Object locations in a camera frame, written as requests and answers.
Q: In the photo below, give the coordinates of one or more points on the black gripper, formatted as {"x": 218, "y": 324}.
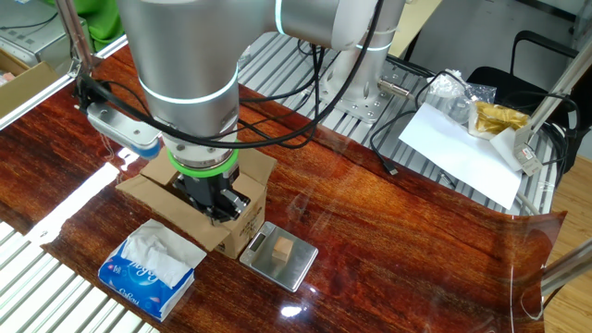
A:
{"x": 208, "y": 192}

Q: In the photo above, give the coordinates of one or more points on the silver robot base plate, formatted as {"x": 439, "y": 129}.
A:
{"x": 365, "y": 111}

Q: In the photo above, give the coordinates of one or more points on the beige panel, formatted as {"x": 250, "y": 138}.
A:
{"x": 421, "y": 18}

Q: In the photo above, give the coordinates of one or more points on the yellow snack packet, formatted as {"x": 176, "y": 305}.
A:
{"x": 499, "y": 118}

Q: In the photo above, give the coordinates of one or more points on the black chair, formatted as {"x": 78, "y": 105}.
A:
{"x": 504, "y": 83}

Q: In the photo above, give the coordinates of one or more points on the small wooden cube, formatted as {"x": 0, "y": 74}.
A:
{"x": 282, "y": 250}

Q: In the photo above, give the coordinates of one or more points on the brown cardboard box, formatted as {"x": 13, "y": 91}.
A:
{"x": 176, "y": 213}

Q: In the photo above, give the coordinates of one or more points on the blue tissue pack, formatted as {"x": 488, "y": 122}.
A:
{"x": 139, "y": 287}

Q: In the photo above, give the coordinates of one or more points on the clear plastic bag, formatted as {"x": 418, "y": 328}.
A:
{"x": 451, "y": 90}

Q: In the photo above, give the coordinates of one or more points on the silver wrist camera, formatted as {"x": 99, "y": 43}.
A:
{"x": 125, "y": 131}

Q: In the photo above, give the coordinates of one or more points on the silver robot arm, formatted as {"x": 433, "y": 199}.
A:
{"x": 185, "y": 55}

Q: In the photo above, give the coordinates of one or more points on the white paper sheet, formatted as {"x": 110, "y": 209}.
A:
{"x": 458, "y": 152}

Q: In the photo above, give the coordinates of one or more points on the silver digital kitchen scale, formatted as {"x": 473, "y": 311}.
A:
{"x": 296, "y": 270}

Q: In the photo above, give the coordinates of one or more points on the aluminium frame post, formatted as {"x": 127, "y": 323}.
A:
{"x": 569, "y": 270}
{"x": 74, "y": 32}
{"x": 562, "y": 85}

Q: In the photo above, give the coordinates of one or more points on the wood grain table mat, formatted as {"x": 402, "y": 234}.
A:
{"x": 393, "y": 254}
{"x": 55, "y": 139}

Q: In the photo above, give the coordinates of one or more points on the open cardboard storage box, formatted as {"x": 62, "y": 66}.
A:
{"x": 32, "y": 85}

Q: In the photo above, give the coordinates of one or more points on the aluminium table edge rail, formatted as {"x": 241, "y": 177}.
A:
{"x": 41, "y": 98}

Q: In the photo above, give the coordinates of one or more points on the grey metal machine case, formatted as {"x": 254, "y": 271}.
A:
{"x": 28, "y": 32}

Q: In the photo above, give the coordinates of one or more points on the white labelled adapter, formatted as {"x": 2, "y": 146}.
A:
{"x": 527, "y": 155}

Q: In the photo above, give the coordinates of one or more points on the green cloth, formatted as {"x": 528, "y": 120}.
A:
{"x": 92, "y": 18}

